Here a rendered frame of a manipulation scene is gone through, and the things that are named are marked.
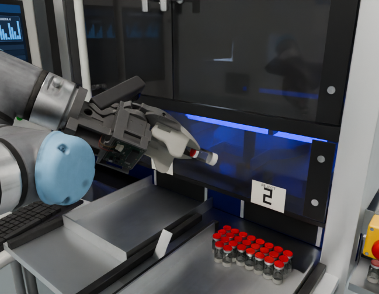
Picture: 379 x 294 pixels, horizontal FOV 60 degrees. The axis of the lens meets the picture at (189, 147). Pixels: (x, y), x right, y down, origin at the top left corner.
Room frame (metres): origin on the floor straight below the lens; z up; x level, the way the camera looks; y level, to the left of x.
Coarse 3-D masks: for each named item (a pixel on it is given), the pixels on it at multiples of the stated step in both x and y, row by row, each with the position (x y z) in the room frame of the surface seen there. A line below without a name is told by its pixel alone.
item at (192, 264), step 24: (192, 240) 0.67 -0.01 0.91; (168, 264) 0.61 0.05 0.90; (192, 264) 0.63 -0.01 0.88; (216, 264) 0.63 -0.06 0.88; (312, 264) 0.58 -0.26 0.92; (144, 288) 0.55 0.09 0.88; (168, 288) 0.55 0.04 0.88; (192, 288) 0.55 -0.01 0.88; (216, 288) 0.55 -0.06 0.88; (240, 288) 0.55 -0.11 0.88; (264, 288) 0.55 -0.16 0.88; (288, 288) 0.55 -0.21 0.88
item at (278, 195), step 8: (256, 184) 0.71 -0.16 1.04; (264, 184) 0.70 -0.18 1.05; (256, 192) 0.71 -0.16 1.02; (264, 192) 0.70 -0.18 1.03; (272, 192) 0.69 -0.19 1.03; (280, 192) 0.68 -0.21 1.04; (256, 200) 0.71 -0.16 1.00; (272, 200) 0.69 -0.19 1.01; (280, 200) 0.68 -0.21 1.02; (272, 208) 0.69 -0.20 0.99; (280, 208) 0.67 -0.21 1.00
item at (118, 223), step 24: (120, 192) 0.94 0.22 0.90; (144, 192) 0.98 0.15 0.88; (168, 192) 0.98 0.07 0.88; (72, 216) 0.81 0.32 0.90; (96, 216) 0.83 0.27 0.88; (120, 216) 0.83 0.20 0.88; (144, 216) 0.83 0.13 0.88; (168, 216) 0.83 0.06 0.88; (96, 240) 0.69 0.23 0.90; (120, 240) 0.72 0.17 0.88; (144, 240) 0.67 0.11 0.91
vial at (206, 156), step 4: (200, 148) 0.54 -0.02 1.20; (196, 152) 0.52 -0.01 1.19; (200, 152) 0.53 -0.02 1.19; (204, 152) 0.53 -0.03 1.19; (208, 152) 0.53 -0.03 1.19; (212, 152) 0.54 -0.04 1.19; (196, 156) 0.52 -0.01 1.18; (200, 156) 0.52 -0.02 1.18; (204, 156) 0.53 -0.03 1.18; (208, 156) 0.53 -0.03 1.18; (212, 156) 0.53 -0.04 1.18; (216, 156) 0.53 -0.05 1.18; (200, 160) 0.53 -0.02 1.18; (204, 160) 0.53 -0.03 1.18; (208, 160) 0.53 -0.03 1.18; (212, 160) 0.53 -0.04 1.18; (216, 160) 0.53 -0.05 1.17; (212, 164) 0.53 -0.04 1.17
